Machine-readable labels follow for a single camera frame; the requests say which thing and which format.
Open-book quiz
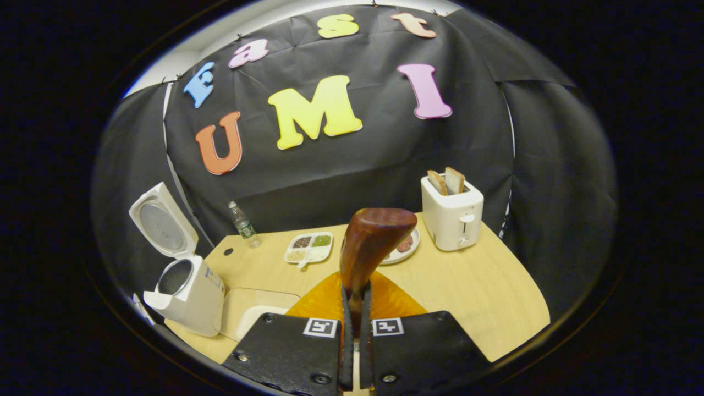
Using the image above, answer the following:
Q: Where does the white round plate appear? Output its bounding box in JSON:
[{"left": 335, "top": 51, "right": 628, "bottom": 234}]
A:
[{"left": 379, "top": 227, "right": 421, "bottom": 266}]

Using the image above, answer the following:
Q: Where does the brown wooden spoon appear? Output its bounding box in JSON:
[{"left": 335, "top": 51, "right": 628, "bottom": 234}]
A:
[{"left": 339, "top": 207, "right": 419, "bottom": 339}]

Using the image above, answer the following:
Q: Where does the clear water bottle green label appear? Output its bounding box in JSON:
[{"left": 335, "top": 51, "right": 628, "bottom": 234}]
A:
[{"left": 228, "top": 201, "right": 262, "bottom": 249}]

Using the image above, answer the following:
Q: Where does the white toaster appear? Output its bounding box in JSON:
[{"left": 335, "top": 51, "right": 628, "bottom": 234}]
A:
[{"left": 421, "top": 173, "right": 485, "bottom": 252}]

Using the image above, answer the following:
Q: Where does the clear plastic rice container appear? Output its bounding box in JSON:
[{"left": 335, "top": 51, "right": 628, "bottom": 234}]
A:
[{"left": 220, "top": 287, "right": 302, "bottom": 343}]

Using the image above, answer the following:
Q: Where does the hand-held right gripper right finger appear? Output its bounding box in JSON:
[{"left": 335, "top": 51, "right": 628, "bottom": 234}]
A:
[{"left": 360, "top": 271, "right": 493, "bottom": 394}]

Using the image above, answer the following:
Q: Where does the white rice cooker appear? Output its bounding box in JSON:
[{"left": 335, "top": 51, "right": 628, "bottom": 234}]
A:
[{"left": 128, "top": 181, "right": 226, "bottom": 337}]

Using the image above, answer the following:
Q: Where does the black backdrop cloth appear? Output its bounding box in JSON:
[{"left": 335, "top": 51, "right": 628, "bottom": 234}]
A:
[{"left": 91, "top": 4, "right": 619, "bottom": 325}]

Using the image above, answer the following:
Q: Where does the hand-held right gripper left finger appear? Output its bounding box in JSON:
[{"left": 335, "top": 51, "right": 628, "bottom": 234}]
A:
[{"left": 223, "top": 271, "right": 354, "bottom": 394}]

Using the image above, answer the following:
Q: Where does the white divided grain dish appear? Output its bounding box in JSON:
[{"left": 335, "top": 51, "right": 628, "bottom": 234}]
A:
[{"left": 284, "top": 232, "right": 334, "bottom": 270}]

